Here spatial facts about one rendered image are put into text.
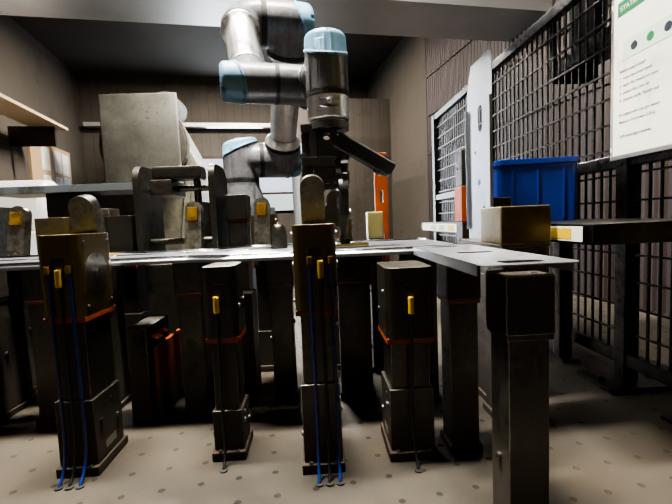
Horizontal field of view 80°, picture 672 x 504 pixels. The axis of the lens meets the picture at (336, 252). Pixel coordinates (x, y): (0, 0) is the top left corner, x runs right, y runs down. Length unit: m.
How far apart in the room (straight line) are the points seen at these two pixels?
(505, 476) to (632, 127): 0.68
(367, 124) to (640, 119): 5.75
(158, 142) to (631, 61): 5.33
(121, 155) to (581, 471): 5.73
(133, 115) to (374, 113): 3.38
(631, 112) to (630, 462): 0.60
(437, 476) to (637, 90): 0.75
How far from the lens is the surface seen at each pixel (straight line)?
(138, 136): 5.90
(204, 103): 7.61
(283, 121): 1.30
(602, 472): 0.71
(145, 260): 0.75
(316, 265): 0.53
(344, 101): 0.74
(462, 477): 0.64
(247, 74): 0.82
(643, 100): 0.95
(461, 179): 0.99
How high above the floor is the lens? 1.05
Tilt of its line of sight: 4 degrees down
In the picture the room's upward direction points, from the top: 2 degrees counter-clockwise
